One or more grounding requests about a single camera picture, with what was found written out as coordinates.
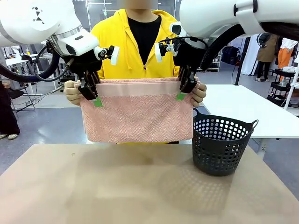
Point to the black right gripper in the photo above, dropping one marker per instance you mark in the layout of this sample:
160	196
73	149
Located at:
190	54

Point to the pink terry towel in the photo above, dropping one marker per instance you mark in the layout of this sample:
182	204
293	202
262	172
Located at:
140	116

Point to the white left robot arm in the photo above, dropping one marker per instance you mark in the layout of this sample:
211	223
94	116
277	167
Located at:
23	18

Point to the person's left hand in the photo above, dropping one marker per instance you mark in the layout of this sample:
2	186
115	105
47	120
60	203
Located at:
199	94

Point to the dark grey perforated basket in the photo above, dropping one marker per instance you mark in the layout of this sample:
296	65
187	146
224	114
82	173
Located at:
219	158

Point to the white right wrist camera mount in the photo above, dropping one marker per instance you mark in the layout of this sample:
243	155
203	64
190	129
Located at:
158	50

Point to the black bag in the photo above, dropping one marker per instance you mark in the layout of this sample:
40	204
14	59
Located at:
231	54

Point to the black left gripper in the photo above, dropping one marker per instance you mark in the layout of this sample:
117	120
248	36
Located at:
85	61

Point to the white photo reflector panel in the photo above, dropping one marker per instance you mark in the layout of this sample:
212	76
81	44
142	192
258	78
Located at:
250	56

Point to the bystander in grey sweater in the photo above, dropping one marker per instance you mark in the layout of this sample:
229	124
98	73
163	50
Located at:
7	116

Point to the mannequin with orange trousers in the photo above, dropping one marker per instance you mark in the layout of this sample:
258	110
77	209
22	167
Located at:
289	44

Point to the black stand pole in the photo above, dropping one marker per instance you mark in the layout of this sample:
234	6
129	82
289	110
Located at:
238	60

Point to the black mesh office chair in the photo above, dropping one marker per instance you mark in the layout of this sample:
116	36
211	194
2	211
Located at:
17	93

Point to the white shoe rack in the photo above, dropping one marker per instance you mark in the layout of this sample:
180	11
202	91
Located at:
216	64

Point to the white rectangular table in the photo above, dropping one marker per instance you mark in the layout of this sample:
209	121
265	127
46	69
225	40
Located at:
233	102

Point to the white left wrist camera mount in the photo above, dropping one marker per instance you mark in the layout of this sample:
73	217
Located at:
115	54

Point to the black utility cart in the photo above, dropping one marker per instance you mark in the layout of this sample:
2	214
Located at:
279	87

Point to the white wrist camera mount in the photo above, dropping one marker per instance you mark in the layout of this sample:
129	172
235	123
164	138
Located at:
115	54
158	50

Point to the person's yellow hoodie torso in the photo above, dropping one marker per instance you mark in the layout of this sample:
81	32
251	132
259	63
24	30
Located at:
112	35

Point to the person's right hand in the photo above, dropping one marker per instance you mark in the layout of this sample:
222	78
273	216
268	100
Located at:
72	92

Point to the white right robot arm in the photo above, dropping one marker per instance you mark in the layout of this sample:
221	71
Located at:
210	14

